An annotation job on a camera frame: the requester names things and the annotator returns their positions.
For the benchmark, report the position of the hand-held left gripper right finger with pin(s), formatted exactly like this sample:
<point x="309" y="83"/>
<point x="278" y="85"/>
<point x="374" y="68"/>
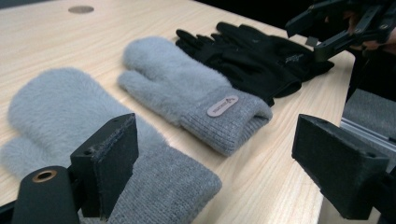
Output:
<point x="339" y="165"/>

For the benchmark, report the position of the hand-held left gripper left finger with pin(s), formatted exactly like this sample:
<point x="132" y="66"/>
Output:
<point x="104" y="161"/>

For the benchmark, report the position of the black glove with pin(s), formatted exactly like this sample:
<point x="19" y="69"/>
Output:
<point x="249" y="74"/>
<point x="267" y="40"/>

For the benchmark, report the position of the grey fuzzy mitten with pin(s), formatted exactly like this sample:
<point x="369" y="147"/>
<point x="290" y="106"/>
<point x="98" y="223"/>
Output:
<point x="174" y="81"/>
<point x="62" y="105"/>

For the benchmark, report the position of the aluminium frame rail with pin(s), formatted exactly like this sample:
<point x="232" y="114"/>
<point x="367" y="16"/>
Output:
<point x="367" y="133"/>

